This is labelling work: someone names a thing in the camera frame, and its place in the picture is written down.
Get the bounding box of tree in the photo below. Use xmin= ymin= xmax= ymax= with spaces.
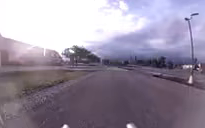
xmin=61 ymin=45 xmax=101 ymax=65

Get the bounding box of long low building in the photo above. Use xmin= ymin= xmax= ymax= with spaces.
xmin=0 ymin=21 xmax=64 ymax=67

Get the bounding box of distant row of trees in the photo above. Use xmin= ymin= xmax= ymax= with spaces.
xmin=101 ymin=55 xmax=178 ymax=70

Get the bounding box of street lamp pole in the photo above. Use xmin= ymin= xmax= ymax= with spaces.
xmin=184 ymin=12 xmax=200 ymax=86

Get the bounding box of grey asphalt road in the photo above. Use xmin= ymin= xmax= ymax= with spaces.
xmin=3 ymin=66 xmax=205 ymax=128

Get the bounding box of pale concrete pavement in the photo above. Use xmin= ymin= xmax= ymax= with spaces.
xmin=0 ymin=64 xmax=106 ymax=73

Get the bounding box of raised kerb island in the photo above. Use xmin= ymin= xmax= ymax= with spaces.
xmin=118 ymin=65 xmax=195 ymax=86

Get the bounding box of grass patch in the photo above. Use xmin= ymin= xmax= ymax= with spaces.
xmin=0 ymin=69 xmax=90 ymax=101

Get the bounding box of gravel strip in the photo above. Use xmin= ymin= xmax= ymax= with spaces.
xmin=0 ymin=71 xmax=98 ymax=128

